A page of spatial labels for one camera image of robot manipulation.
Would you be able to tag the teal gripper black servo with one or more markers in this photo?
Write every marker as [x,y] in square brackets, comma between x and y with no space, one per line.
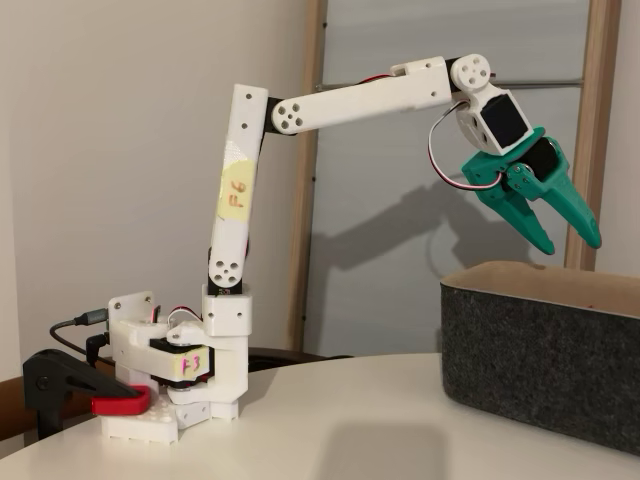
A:
[492,176]

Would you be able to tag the wood framed frosted panel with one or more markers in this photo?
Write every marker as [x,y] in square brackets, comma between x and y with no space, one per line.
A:
[400,225]

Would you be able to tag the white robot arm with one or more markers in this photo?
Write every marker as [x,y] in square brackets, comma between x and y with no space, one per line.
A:
[350,102]

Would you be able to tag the dark grey felt box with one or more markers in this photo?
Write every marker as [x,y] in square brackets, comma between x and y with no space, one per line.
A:
[540,360]

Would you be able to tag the metal rod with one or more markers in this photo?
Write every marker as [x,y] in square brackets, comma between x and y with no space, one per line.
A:
[550,81]

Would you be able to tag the black clamp red pad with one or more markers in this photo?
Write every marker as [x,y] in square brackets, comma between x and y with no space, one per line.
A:
[50,370]

